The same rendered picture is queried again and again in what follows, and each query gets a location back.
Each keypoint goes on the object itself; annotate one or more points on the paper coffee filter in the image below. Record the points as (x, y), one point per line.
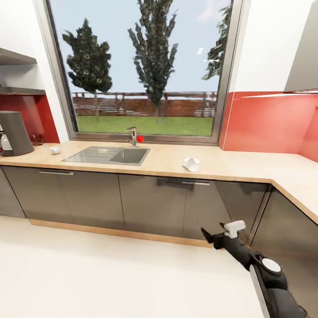
(190, 164)

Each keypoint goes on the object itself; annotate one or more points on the dishwasher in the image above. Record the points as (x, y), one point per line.
(8, 204)

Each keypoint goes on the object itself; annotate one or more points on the coffee cup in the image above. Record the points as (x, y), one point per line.
(55, 150)

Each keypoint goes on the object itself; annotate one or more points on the fixed window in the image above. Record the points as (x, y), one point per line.
(164, 66)

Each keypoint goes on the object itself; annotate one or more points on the coffee maker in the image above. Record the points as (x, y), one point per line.
(14, 139)

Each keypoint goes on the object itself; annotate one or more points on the drop in sink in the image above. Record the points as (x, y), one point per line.
(113, 155)

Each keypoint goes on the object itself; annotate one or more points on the water glass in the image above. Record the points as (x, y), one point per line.
(38, 139)

